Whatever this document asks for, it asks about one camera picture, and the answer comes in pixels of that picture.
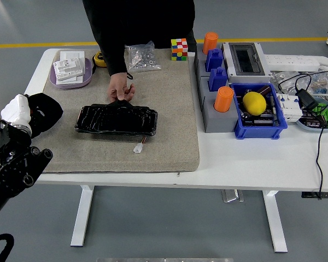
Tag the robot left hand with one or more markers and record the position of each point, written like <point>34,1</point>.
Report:
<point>16,109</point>

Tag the person's right hand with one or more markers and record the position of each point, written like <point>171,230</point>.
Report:
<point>119,83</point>

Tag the black rag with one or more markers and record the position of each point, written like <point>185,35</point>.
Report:
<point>52,109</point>

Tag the black glossy panel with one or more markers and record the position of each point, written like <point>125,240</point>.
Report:
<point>114,120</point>

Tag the person's right forearm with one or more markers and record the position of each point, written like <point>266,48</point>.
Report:
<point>114,60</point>

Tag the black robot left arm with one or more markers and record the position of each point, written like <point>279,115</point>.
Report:
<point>13,174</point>

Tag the black desk controller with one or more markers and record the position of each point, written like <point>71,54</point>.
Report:
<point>310,195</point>

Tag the yellow tape measure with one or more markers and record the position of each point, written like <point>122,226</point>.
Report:
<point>99,58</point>

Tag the clear bag of nuts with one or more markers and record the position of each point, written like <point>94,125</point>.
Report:
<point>141,58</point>

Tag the purple tray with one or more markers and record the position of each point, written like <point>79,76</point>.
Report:
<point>88,73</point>

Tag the white socket module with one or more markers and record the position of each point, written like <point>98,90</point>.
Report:
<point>68,69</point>

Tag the grey-brown mat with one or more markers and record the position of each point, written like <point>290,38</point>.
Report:
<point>166,122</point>

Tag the person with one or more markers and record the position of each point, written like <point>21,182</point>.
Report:
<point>139,19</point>

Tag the colourful puzzle cube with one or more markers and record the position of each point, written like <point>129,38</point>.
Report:
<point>179,50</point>

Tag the grey block holder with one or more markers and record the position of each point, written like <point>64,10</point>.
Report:
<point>221,122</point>
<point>201,65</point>

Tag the blue plastic block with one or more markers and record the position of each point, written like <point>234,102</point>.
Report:
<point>214,60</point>
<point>218,79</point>

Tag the orange plastic cylinder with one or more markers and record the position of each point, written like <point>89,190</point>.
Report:
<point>223,99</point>
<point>210,42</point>

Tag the white table leg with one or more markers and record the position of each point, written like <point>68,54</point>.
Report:
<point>276,223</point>
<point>82,218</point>

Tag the grey electrical distribution box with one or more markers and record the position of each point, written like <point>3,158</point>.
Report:
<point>246,61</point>

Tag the yellow lemon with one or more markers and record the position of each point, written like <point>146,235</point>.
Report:
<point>254,103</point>

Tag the brown cylindrical capacitor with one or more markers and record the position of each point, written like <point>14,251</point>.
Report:
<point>263,90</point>

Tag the blue plastic bin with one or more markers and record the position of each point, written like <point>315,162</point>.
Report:
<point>257,133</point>

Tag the dark circuit board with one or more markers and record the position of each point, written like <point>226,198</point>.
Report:
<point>262,121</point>
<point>311,121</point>

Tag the clear bag of washers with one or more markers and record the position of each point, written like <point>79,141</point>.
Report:
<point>278,77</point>

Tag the white circuit breaker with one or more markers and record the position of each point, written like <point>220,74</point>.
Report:
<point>288,109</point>

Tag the white power strip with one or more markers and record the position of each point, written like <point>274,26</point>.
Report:
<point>289,64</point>

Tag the black power adapter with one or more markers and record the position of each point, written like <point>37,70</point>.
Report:
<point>307,99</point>

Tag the clear bag of blue parts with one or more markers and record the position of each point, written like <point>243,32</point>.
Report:
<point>321,83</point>

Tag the green terminal block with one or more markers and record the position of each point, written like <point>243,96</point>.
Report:
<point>326,116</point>

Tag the flat white switch plate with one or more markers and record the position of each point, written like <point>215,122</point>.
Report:
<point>71,54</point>

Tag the silver metal bracket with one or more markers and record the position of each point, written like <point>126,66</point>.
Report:
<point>232,196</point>

